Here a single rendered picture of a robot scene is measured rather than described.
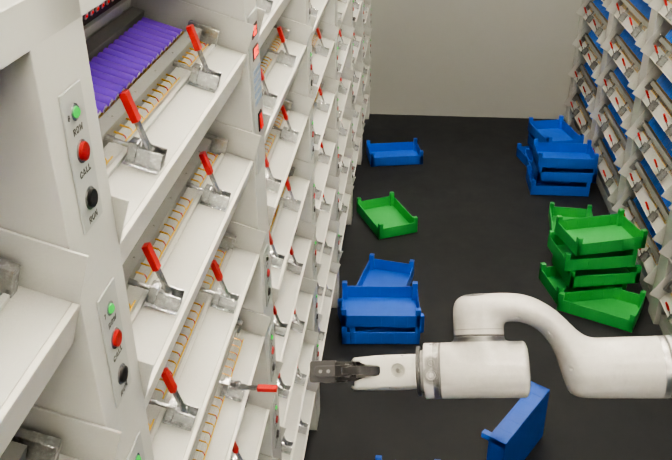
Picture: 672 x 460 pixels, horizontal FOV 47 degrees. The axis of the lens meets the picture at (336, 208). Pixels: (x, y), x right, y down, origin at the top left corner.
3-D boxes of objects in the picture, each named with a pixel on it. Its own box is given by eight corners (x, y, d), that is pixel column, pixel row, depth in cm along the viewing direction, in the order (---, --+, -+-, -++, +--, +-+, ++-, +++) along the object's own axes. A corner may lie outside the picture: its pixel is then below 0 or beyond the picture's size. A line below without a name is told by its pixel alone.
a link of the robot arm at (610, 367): (665, 285, 111) (450, 292, 116) (676, 400, 108) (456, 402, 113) (651, 290, 119) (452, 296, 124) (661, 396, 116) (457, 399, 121)
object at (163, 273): (247, 182, 137) (267, 113, 131) (137, 429, 84) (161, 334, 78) (137, 146, 136) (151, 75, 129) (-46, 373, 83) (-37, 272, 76)
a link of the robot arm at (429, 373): (439, 398, 113) (419, 399, 114) (443, 398, 121) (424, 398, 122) (437, 340, 115) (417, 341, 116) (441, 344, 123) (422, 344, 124)
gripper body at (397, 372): (425, 395, 113) (349, 396, 115) (430, 395, 123) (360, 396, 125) (423, 343, 115) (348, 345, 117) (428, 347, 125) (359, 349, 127)
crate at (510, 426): (542, 436, 256) (520, 425, 260) (550, 389, 246) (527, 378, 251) (499, 493, 235) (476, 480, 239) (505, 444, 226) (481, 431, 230)
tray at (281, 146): (303, 130, 208) (318, 84, 201) (262, 247, 155) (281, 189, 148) (231, 106, 206) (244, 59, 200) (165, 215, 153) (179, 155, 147)
